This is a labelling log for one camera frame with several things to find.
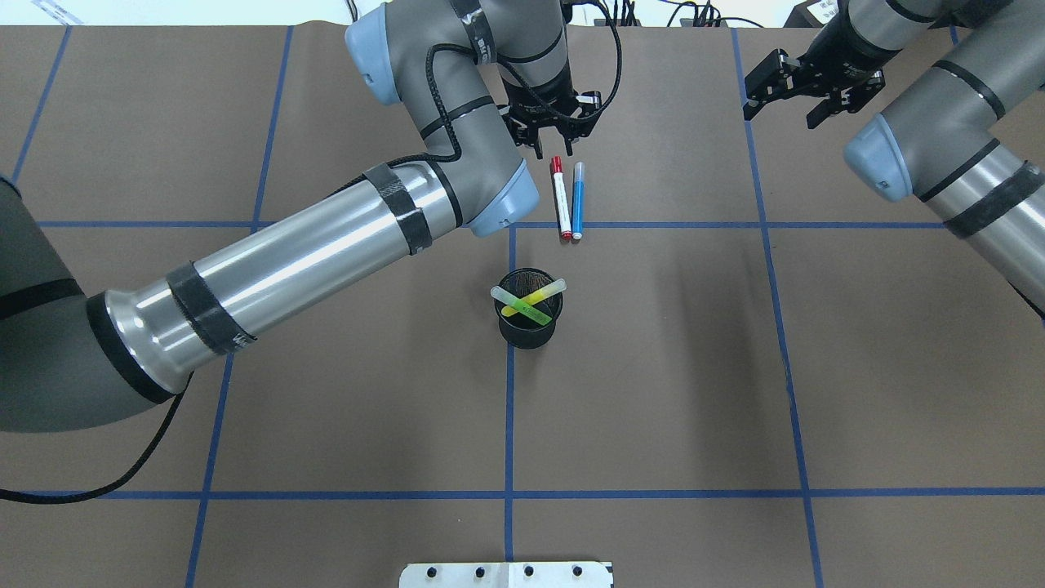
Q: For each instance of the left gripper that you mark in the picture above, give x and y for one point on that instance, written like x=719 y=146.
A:
x=549 y=91

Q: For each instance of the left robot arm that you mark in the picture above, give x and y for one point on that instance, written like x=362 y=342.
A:
x=478 y=78

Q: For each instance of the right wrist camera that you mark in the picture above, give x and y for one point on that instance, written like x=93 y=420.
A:
x=776 y=65

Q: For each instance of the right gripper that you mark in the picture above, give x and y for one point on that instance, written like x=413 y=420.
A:
x=849 y=61

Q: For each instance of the blue highlighter pen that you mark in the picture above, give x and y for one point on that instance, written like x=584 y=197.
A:
x=578 y=202

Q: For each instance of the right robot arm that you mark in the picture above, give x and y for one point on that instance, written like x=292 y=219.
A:
x=933 y=141

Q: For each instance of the black mesh pen cup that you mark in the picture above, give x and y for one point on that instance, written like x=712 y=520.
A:
x=519 y=330

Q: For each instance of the white pedestal base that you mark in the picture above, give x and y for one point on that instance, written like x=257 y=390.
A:
x=509 y=574

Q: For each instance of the yellow highlighter pen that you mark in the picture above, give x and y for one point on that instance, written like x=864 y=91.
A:
x=521 y=307

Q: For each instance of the red marker pen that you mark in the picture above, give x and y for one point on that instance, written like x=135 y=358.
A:
x=561 y=200

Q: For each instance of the green highlighter pen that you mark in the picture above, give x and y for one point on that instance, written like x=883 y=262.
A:
x=539 y=295

